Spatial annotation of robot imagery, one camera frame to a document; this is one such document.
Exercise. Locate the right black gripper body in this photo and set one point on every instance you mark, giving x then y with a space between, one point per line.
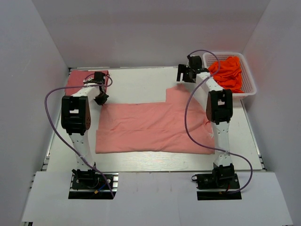
187 70

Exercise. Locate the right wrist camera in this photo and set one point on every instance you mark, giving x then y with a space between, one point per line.
195 64

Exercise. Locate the white perforated plastic basket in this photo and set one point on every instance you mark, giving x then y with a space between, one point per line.
248 85

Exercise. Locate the salmon pink t shirt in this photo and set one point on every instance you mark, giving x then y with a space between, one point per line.
157 127

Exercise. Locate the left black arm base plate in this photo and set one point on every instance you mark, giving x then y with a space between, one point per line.
88 185

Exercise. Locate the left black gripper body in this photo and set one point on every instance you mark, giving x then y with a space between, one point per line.
100 99

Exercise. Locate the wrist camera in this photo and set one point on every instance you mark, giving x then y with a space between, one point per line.
96 77
195 64

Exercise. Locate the crumpled orange t shirt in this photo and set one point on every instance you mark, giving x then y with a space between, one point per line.
229 76

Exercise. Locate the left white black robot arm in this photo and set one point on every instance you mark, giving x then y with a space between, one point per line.
76 120

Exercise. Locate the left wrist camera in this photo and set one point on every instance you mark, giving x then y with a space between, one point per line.
96 77

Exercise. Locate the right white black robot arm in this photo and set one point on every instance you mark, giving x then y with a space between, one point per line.
219 111

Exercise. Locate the folded dusty red t shirt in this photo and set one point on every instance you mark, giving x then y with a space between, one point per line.
76 79

